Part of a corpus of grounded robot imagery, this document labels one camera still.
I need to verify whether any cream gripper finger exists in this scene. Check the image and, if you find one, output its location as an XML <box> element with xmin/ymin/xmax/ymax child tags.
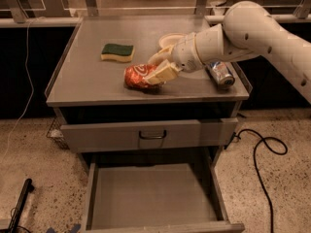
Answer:
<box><xmin>148</xmin><ymin>45</ymin><xmax>174</xmax><ymax>66</ymax></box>
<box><xmin>144</xmin><ymin>60</ymin><xmax>182</xmax><ymax>85</ymax></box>

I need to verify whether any black drawer handle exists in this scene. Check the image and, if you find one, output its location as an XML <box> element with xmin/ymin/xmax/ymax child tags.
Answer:
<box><xmin>138</xmin><ymin>130</ymin><xmax>167</xmax><ymax>140</ymax></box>

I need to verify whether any white hanging cable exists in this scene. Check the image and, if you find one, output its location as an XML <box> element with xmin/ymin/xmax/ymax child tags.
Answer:
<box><xmin>0</xmin><ymin>17</ymin><xmax>45</xmax><ymax>163</ymax></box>

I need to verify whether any grey top drawer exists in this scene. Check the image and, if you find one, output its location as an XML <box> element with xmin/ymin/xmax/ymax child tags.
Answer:
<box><xmin>61</xmin><ymin>117</ymin><xmax>238</xmax><ymax>152</ymax></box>

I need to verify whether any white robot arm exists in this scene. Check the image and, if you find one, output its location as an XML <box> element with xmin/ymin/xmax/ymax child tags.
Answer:
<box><xmin>145</xmin><ymin>1</ymin><xmax>311</xmax><ymax>102</ymax></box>

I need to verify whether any grey drawer cabinet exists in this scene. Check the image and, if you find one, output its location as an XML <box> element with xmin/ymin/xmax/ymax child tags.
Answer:
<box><xmin>46</xmin><ymin>16</ymin><xmax>251</xmax><ymax>162</ymax></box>

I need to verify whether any white bowl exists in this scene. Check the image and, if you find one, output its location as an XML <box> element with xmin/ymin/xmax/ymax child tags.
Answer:
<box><xmin>158</xmin><ymin>33</ymin><xmax>185</xmax><ymax>49</ymax></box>

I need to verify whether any blue silver soda can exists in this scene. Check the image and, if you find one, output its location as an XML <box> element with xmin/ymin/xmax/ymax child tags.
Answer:
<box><xmin>207</xmin><ymin>61</ymin><xmax>235</xmax><ymax>89</ymax></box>

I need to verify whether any black bar on floor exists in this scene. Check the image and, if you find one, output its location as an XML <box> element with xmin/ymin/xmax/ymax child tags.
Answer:
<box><xmin>6</xmin><ymin>179</ymin><xmax>34</xmax><ymax>233</ymax></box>

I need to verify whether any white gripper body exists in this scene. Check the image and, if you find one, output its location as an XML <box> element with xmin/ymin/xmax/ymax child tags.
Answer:
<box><xmin>171</xmin><ymin>32</ymin><xmax>203</xmax><ymax>73</ymax></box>

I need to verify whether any green yellow sponge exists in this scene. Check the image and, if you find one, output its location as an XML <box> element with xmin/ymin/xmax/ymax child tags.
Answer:
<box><xmin>101</xmin><ymin>44</ymin><xmax>135</xmax><ymax>62</ymax></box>

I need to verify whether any black floor cable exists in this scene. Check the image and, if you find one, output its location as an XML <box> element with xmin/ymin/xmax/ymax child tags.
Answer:
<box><xmin>233</xmin><ymin>128</ymin><xmax>289</xmax><ymax>233</ymax></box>

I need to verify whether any red coke can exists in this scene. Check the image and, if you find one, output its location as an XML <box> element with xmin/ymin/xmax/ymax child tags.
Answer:
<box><xmin>123</xmin><ymin>64</ymin><xmax>161</xmax><ymax>89</ymax></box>

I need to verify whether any wire basket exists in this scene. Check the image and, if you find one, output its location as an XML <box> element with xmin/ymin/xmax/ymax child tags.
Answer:
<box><xmin>46</xmin><ymin>117</ymin><xmax>69</xmax><ymax>150</ymax></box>

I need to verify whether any open grey middle drawer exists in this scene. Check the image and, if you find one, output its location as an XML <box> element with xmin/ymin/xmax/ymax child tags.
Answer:
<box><xmin>82</xmin><ymin>149</ymin><xmax>245</xmax><ymax>233</ymax></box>

